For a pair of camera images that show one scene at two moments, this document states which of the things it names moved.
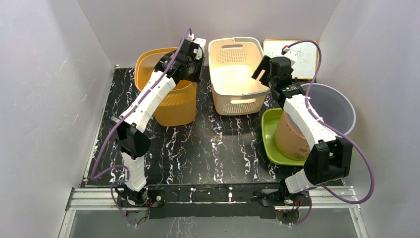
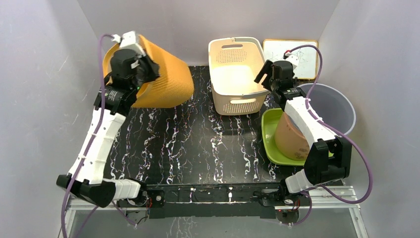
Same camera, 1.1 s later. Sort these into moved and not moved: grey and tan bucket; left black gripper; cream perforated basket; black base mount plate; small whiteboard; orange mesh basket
Moved: left black gripper; orange mesh basket
Not moved: cream perforated basket; grey and tan bucket; black base mount plate; small whiteboard
